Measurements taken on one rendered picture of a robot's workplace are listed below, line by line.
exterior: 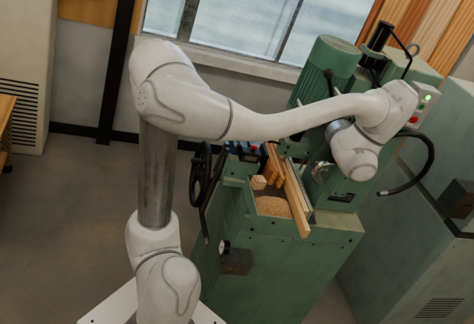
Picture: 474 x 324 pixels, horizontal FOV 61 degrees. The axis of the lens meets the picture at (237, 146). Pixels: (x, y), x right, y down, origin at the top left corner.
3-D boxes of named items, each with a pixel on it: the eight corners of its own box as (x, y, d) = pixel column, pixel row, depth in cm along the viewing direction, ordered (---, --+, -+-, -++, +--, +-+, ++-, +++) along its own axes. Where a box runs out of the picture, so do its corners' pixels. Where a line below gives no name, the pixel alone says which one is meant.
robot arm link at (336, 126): (360, 147, 123) (353, 136, 128) (357, 124, 118) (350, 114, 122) (331, 156, 124) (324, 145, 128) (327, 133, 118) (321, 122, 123)
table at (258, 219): (212, 131, 197) (216, 121, 194) (269, 142, 207) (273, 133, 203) (228, 223, 149) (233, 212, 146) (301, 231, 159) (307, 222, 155)
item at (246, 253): (217, 258, 174) (223, 246, 169) (244, 260, 177) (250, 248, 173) (219, 274, 167) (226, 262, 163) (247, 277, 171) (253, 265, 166)
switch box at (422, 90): (389, 116, 155) (411, 80, 147) (410, 121, 158) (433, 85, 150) (396, 125, 150) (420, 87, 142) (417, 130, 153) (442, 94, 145)
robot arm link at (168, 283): (141, 349, 111) (161, 298, 100) (128, 293, 124) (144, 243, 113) (194, 337, 119) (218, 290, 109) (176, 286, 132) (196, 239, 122)
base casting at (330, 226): (225, 164, 201) (230, 150, 196) (325, 181, 218) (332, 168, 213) (238, 233, 165) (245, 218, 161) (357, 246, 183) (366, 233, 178)
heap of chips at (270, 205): (254, 196, 157) (257, 190, 155) (286, 201, 161) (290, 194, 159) (259, 213, 150) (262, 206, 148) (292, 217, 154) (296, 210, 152)
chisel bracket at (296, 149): (274, 148, 175) (281, 132, 170) (302, 153, 179) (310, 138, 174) (278, 158, 169) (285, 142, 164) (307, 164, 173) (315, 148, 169)
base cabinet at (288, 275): (188, 255, 239) (223, 164, 201) (277, 263, 256) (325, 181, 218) (193, 327, 203) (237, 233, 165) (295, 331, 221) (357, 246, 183)
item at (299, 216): (269, 148, 190) (272, 142, 188) (274, 149, 190) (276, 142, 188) (301, 238, 147) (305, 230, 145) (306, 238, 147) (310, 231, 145)
